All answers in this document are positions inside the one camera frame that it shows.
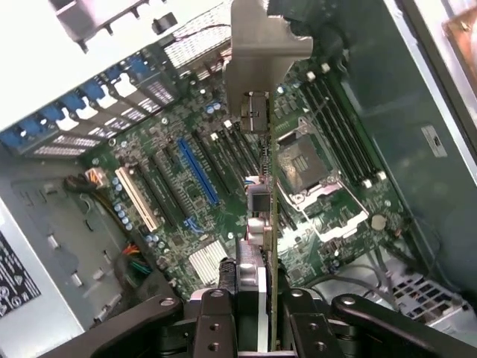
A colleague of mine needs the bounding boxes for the white case wall sticker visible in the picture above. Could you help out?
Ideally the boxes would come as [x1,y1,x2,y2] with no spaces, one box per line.
[420,125,448,158]

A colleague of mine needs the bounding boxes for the black round plug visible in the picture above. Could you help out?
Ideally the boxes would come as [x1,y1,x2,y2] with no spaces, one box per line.
[151,11,177,36]

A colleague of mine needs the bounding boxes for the grey wire bundle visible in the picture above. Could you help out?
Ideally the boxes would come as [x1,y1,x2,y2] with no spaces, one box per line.
[309,253,397,311]

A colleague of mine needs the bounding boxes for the silver chipset heatsink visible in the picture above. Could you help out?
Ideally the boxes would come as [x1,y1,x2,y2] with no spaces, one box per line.
[188,239,229,280]

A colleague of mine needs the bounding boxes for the blue slot latch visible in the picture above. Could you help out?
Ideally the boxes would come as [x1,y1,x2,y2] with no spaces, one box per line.
[83,80,110,101]
[39,105,64,126]
[0,125,42,151]
[61,91,90,113]

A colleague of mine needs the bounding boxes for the metal disk bay cage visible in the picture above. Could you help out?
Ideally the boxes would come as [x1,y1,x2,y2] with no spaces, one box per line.
[387,274,473,330]

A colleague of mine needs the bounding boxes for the wooden desk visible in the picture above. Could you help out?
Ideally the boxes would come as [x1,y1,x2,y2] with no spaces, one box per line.
[441,0,477,89]

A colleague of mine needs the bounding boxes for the CPU socket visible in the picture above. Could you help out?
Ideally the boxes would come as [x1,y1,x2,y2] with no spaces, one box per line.
[277,132,343,195]

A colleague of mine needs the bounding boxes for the green motherboard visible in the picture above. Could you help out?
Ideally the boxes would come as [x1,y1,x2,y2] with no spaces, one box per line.
[80,48,411,299]

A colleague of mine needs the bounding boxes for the yellow and black power wires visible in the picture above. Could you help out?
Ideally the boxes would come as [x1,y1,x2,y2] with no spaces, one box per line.
[63,168,132,233]

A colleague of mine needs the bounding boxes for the black RAM slot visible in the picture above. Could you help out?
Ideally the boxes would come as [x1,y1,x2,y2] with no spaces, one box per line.
[302,71,373,189]
[319,62,388,182]
[311,74,377,183]
[327,66,391,172]

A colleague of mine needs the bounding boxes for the metal socket cover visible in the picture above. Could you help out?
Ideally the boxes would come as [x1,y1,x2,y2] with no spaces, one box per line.
[293,180,370,242]

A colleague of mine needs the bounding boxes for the blue expansion slot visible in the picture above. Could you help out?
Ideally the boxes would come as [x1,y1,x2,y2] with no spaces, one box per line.
[177,137,221,207]

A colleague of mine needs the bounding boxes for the white expansion slot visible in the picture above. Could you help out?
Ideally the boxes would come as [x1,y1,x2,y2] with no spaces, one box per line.
[114,166,161,232]

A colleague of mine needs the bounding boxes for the black expansion slot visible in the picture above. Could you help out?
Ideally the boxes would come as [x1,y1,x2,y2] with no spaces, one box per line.
[148,151,188,222]
[192,130,235,195]
[209,128,249,189]
[223,119,259,178]

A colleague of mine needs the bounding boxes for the grey power supply unit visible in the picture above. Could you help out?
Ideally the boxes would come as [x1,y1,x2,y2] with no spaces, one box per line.
[0,197,86,358]

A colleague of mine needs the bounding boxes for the coloured wire bundle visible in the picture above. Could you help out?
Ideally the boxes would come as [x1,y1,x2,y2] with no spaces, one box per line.
[121,244,152,277]

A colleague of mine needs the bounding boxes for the open black PC case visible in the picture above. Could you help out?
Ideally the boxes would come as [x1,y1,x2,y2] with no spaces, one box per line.
[0,0,477,358]

